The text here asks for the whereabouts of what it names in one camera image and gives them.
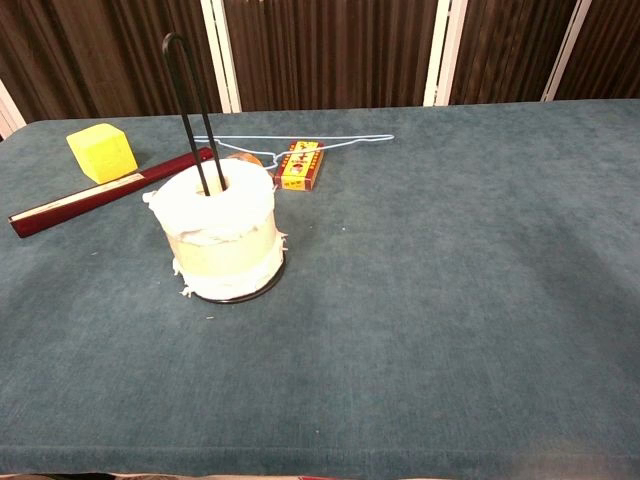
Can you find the white paper towel roll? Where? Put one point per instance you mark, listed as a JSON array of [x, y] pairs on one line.
[[220, 250]]

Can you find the small red yellow box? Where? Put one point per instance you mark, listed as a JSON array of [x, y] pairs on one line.
[[300, 170]]

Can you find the brown spouted drink pouch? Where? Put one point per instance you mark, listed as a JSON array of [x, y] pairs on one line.
[[247, 160]]

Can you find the brown slatted screen panel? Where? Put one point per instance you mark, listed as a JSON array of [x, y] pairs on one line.
[[330, 50], [90, 55], [505, 50], [610, 50]]

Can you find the yellow foam cube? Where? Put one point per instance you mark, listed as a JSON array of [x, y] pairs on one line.
[[102, 152]]

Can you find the long dark red box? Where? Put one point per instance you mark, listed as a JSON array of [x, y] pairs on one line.
[[30, 224]]

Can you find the white screen frame post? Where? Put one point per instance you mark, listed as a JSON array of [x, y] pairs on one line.
[[222, 60], [7, 112], [442, 55], [562, 60]]

